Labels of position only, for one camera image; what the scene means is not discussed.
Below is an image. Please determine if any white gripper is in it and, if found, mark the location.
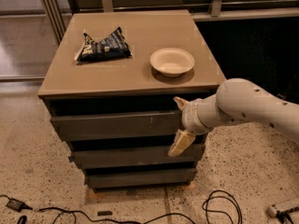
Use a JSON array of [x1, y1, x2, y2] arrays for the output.
[[168, 96, 214, 157]]

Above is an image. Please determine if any grey top drawer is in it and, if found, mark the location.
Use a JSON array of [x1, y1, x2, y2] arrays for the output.
[[50, 110, 180, 141]]

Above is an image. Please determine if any grey drawer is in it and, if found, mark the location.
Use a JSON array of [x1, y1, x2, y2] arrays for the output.
[[86, 168, 197, 189], [50, 110, 180, 141], [72, 144, 205, 169]]

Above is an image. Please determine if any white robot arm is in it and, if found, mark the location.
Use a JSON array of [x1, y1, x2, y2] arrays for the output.
[[168, 78, 299, 157]]

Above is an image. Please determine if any grey middle drawer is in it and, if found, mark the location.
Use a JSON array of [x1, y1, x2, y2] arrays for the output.
[[72, 144, 205, 169]]

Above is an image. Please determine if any grey drawer cabinet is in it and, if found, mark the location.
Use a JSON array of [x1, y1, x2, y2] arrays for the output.
[[38, 10, 225, 182]]

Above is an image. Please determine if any grey bottom drawer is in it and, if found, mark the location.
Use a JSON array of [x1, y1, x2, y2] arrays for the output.
[[86, 168, 197, 189]]

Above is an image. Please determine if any white paper bowl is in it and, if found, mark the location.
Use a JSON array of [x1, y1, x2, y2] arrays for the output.
[[149, 48, 194, 77]]

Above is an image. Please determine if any dark blue chip bag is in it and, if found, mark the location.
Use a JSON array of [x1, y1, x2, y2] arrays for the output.
[[74, 27, 132, 63]]

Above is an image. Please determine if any small black floor object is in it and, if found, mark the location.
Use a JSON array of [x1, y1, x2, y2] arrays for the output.
[[97, 210, 113, 217]]

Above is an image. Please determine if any white power strip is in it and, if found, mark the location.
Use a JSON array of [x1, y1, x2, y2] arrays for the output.
[[266, 198, 299, 218]]

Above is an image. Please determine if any black power adapter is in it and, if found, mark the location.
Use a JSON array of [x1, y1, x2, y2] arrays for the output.
[[6, 198, 32, 212]]

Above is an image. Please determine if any black floor cable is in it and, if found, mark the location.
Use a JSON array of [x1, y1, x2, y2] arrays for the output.
[[0, 189, 243, 224]]

